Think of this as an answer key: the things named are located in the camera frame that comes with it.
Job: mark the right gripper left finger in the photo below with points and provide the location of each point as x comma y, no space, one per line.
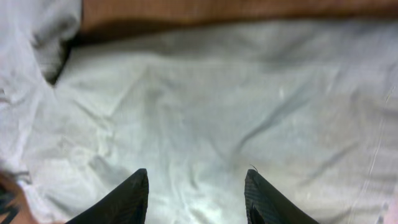
126,204

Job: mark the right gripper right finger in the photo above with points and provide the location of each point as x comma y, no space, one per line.
266,205

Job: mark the light khaki green pants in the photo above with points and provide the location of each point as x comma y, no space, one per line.
311,104

